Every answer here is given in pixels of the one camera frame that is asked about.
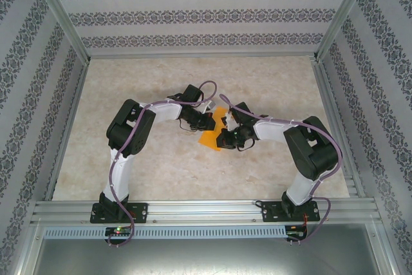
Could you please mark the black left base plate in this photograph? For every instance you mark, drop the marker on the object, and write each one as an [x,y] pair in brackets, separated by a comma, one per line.
[141,212]

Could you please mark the controller board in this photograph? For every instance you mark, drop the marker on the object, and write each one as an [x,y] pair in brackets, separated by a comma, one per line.
[294,233]
[117,231]

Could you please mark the orange paper sheet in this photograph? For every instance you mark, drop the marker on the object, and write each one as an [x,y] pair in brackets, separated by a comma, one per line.
[207,138]

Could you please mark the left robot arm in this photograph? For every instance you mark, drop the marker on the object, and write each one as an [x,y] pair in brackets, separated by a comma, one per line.
[164,112]

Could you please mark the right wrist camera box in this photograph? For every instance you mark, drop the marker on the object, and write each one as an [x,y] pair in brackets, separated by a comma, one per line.
[230,120]

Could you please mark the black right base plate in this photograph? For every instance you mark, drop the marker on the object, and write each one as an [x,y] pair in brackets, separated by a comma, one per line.
[270,212]

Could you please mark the grey metal sheet panel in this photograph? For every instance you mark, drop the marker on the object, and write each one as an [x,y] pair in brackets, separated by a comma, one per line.
[206,255]

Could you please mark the left controller board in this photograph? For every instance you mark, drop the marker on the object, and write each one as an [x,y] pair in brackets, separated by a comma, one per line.
[117,231]

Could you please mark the aluminium frame post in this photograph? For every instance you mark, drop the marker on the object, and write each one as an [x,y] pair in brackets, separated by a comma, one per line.
[347,7]
[58,7]

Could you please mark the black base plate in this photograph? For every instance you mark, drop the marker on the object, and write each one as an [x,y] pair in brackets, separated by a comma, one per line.
[270,212]
[141,212]

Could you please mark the aluminium mounting rail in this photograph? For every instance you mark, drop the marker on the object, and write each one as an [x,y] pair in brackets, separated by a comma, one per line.
[199,210]

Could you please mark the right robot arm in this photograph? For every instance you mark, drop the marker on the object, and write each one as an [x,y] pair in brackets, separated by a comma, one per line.
[268,131]

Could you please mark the right controller board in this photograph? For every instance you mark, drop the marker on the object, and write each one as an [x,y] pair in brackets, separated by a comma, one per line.
[294,233]

